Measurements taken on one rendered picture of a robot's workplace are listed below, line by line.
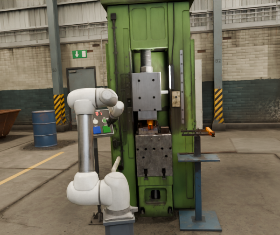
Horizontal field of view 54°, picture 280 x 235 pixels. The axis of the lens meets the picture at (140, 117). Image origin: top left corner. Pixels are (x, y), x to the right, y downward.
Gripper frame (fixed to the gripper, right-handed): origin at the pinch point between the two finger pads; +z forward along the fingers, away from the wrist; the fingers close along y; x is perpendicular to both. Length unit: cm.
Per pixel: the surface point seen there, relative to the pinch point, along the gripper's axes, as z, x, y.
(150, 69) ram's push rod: -5, 58, 57
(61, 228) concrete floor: 76, -80, -50
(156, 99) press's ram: -7, 20, 53
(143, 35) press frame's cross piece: -26, 88, 50
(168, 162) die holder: 18, -43, 60
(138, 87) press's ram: -7, 35, 37
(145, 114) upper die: 4.9, 9.5, 42.3
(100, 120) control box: 13.2, 9.6, -5.0
